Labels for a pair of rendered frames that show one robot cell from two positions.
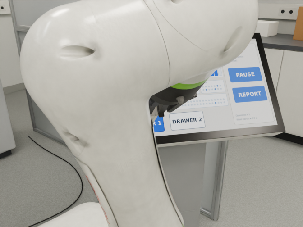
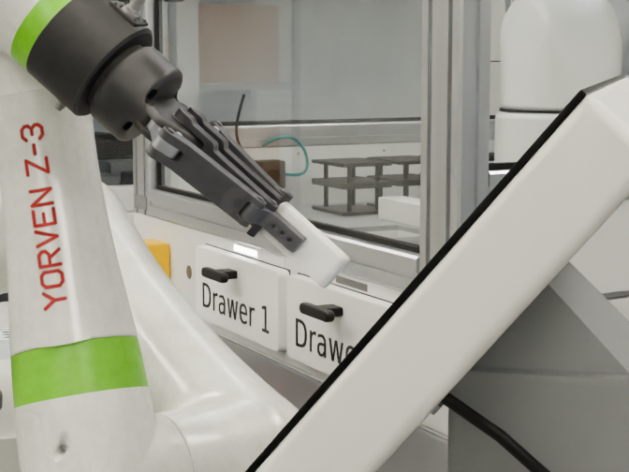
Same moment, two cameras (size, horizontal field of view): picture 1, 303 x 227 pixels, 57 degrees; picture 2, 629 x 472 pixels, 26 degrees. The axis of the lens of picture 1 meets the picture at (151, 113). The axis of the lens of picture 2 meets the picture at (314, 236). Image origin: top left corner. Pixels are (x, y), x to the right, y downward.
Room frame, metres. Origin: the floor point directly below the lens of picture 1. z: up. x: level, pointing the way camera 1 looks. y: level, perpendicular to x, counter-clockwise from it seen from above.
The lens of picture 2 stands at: (1.04, -0.96, 1.21)
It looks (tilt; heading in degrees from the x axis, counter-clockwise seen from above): 8 degrees down; 116
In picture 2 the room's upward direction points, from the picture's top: straight up
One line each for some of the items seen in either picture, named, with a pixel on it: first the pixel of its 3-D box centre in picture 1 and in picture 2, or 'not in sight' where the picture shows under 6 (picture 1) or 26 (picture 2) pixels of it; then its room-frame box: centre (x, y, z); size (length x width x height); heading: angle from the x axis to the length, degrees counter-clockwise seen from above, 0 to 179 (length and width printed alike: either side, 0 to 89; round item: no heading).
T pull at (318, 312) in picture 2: not in sight; (325, 311); (0.34, 0.51, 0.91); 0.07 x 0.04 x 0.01; 143
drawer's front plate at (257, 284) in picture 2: not in sight; (240, 295); (0.10, 0.72, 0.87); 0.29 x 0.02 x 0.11; 143
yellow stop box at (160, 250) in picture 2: not in sight; (148, 263); (-0.17, 0.91, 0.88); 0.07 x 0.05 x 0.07; 143
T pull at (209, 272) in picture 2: not in sight; (222, 273); (0.09, 0.70, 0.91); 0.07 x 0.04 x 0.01; 143
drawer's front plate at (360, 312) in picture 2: not in sight; (344, 334); (0.35, 0.53, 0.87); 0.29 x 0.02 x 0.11; 143
